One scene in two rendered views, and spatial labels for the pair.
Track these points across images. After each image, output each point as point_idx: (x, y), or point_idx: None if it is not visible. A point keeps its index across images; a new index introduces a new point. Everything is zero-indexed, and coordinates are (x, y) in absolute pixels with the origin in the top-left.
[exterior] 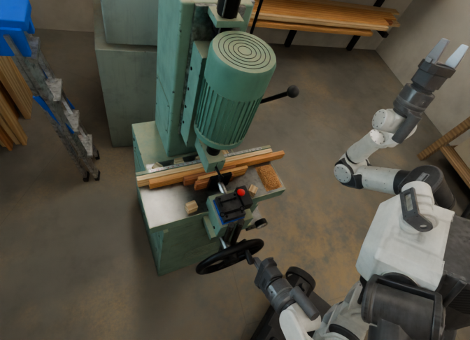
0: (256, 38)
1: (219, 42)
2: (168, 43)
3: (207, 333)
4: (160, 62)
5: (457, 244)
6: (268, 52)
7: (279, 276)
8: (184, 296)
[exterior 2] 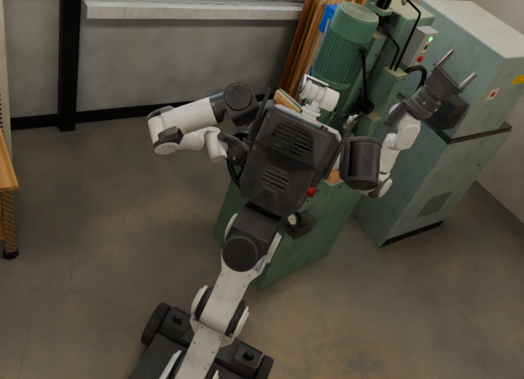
0: (377, 18)
1: (355, 4)
2: None
3: (169, 285)
4: None
5: (303, 119)
6: (369, 19)
7: (242, 148)
8: (200, 260)
